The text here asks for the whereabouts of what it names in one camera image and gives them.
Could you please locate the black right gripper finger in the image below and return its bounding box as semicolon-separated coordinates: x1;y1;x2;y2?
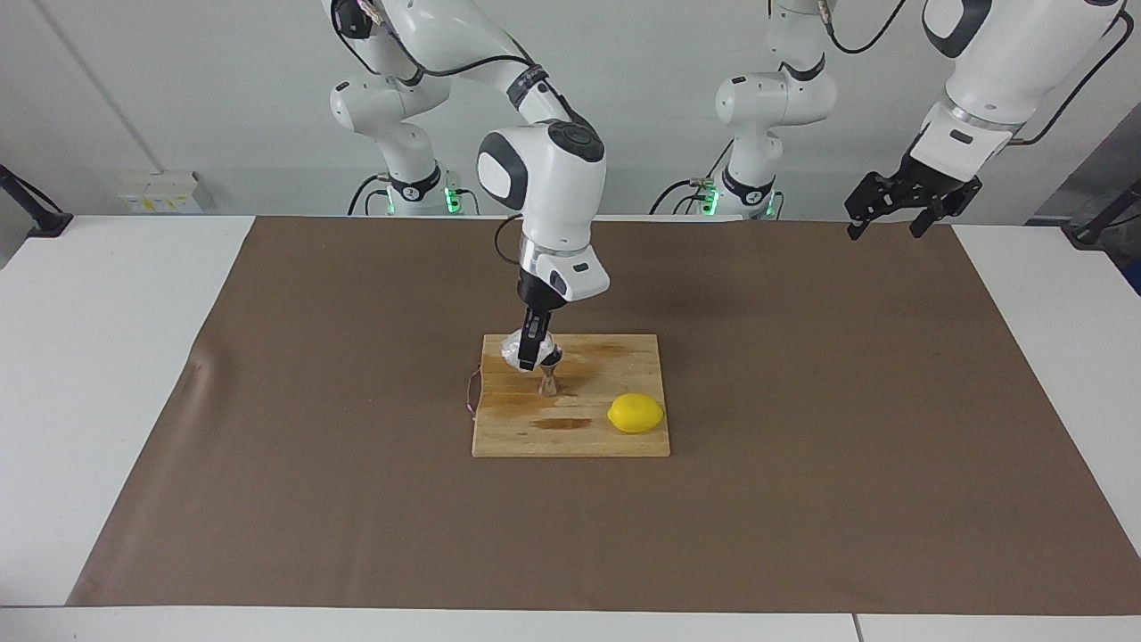
518;308;550;372

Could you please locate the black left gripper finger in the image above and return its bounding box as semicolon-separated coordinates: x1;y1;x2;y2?
908;182;982;239
845;171;904;241

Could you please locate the clear faceted glass cup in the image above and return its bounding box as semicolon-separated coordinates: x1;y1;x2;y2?
501;328;559;372

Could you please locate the wooden cutting board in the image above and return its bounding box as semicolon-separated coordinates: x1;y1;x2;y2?
465;334;671;458

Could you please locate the yellow lemon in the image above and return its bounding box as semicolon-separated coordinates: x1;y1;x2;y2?
607;392;666;434

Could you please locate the black clamp stand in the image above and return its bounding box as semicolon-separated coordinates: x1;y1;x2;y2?
0;165;74;238
1065;178;1141;251

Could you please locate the brown paper table mat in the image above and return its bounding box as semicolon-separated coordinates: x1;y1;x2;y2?
67;217;1141;616

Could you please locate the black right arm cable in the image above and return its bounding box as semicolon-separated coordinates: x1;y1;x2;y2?
332;0;538;268

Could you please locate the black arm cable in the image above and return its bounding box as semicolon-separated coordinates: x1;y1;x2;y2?
820;0;1140;149
332;0;538;268

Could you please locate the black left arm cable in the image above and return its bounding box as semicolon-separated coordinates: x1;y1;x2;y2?
820;0;1140;149

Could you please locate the black left base cable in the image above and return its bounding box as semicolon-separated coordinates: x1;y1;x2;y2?
649;165;734;216

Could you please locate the black base cable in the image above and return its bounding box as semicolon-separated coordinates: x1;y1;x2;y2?
347;174;393;217
649;165;734;216

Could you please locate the black right base cable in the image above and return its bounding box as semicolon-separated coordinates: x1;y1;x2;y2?
347;174;393;217

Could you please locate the white wall socket strip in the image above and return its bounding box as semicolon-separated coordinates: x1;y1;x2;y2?
119;171;204;215

